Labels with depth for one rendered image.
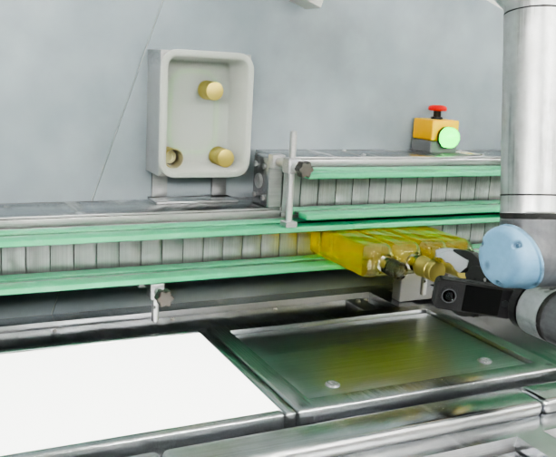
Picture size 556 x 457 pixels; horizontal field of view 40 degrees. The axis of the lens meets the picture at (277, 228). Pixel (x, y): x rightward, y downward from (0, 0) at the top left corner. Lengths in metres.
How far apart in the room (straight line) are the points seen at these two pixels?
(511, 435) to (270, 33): 0.86
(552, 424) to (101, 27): 0.97
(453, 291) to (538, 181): 0.27
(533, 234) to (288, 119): 0.73
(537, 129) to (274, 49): 0.71
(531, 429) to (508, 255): 0.30
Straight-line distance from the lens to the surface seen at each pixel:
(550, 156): 0.94
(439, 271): 1.28
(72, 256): 1.31
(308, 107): 1.56
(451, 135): 1.64
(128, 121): 1.43
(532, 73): 0.95
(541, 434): 1.12
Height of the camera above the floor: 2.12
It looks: 61 degrees down
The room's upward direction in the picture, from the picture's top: 116 degrees clockwise
